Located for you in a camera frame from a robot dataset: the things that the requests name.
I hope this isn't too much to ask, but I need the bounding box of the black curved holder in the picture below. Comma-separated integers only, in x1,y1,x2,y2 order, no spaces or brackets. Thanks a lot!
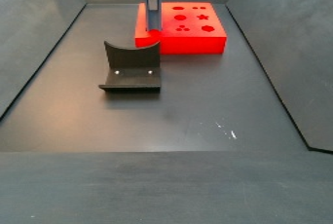
99,42,162,92

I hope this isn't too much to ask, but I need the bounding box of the red shape sorter block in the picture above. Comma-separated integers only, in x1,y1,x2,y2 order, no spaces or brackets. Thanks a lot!
134,2,227,55

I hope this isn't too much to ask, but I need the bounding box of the blue arch block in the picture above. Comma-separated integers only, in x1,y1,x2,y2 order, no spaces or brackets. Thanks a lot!
144,0,162,31

